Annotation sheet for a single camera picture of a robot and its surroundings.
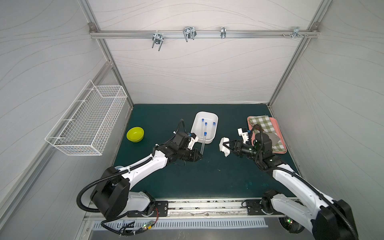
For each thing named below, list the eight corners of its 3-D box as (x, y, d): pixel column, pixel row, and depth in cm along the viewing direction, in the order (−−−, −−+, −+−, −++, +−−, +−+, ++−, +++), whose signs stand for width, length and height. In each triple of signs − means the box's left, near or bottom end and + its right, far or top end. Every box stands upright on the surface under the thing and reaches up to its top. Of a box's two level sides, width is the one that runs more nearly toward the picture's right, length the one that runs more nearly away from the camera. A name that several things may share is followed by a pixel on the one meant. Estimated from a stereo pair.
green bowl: (126, 142, 98) (124, 139, 95) (130, 129, 105) (128, 126, 102) (142, 142, 98) (140, 139, 95) (146, 129, 105) (144, 126, 102)
